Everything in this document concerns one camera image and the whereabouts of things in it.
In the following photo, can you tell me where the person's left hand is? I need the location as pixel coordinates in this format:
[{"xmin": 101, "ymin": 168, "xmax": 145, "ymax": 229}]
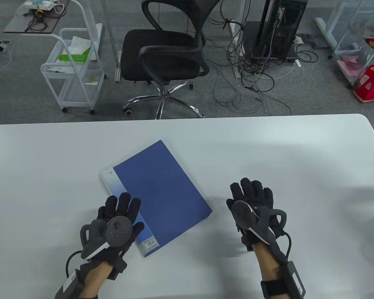
[{"xmin": 81, "ymin": 192, "xmax": 145, "ymax": 280}]

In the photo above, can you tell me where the person's right hand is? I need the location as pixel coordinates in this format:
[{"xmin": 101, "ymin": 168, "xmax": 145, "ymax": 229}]
[{"xmin": 226, "ymin": 178, "xmax": 288, "ymax": 265}]

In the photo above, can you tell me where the clear bag with blue edge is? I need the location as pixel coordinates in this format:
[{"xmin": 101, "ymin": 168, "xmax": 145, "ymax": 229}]
[{"xmin": 99, "ymin": 140, "xmax": 213, "ymax": 258}]

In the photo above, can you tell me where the person's left forearm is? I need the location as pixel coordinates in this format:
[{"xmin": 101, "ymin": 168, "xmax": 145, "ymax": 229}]
[{"xmin": 79, "ymin": 261, "xmax": 114, "ymax": 299}]

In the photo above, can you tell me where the black and white tracking controller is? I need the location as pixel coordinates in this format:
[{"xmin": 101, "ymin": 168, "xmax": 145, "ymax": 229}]
[
  {"xmin": 80, "ymin": 216, "xmax": 133, "ymax": 261},
  {"xmin": 231, "ymin": 201, "xmax": 288, "ymax": 245}
]

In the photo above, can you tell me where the dark wrist sensor pack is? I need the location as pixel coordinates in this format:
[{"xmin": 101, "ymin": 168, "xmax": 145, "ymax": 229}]
[
  {"xmin": 280, "ymin": 261, "xmax": 306, "ymax": 299},
  {"xmin": 55, "ymin": 269, "xmax": 88, "ymax": 299}
]

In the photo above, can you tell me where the green packet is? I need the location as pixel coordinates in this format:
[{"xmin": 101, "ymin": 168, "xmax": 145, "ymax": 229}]
[{"xmin": 59, "ymin": 48, "xmax": 91, "ymax": 63}]

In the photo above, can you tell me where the pink paper sheet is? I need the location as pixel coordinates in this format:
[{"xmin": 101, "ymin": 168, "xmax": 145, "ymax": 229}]
[{"xmin": 336, "ymin": 55, "xmax": 367, "ymax": 80}]

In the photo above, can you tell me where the red gift bag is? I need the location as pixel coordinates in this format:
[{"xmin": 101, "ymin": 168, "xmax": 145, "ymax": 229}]
[{"xmin": 353, "ymin": 63, "xmax": 374, "ymax": 103}]

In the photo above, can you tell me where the black office chair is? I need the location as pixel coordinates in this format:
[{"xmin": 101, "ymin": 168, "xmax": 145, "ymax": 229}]
[{"xmin": 122, "ymin": 0, "xmax": 211, "ymax": 120}]

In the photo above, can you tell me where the white tissue pack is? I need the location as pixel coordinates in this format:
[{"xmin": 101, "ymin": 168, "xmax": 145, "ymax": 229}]
[{"xmin": 68, "ymin": 36, "xmax": 98, "ymax": 61}]

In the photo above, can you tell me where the black computer tower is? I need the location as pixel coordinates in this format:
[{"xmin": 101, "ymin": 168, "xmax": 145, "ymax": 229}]
[{"xmin": 252, "ymin": 0, "xmax": 308, "ymax": 60}]

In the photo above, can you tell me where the white wheeled rack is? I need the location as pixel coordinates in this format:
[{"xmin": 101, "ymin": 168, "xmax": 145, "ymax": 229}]
[{"xmin": 328, "ymin": 0, "xmax": 374, "ymax": 90}]

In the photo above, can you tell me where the white desk foot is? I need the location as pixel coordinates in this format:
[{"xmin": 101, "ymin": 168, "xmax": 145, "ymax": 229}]
[{"xmin": 314, "ymin": 17, "xmax": 341, "ymax": 49}]

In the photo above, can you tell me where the grey side table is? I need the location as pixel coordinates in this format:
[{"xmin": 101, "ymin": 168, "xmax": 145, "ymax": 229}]
[{"xmin": 3, "ymin": 0, "xmax": 72, "ymax": 34}]

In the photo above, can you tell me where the black wrist strap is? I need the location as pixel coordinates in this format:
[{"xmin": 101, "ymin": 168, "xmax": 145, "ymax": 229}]
[{"xmin": 261, "ymin": 280, "xmax": 284, "ymax": 298}]

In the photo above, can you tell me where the white wire rolling cart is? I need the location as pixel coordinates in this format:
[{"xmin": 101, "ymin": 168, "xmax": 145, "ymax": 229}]
[{"xmin": 40, "ymin": 27, "xmax": 106, "ymax": 115}]

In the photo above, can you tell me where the tangle of black cables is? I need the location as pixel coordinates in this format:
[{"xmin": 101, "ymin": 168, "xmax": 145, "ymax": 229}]
[{"xmin": 207, "ymin": 0, "xmax": 319, "ymax": 116}]

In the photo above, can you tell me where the aluminium profile rail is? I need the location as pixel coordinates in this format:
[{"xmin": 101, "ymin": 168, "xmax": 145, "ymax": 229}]
[{"xmin": 101, "ymin": 0, "xmax": 122, "ymax": 83}]

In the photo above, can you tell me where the black cable coil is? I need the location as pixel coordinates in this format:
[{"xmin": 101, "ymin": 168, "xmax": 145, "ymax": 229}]
[{"xmin": 24, "ymin": 9, "xmax": 52, "ymax": 32}]

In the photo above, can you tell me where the white device with cables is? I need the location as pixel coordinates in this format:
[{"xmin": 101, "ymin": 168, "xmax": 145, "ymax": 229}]
[{"xmin": 21, "ymin": 0, "xmax": 66, "ymax": 15}]

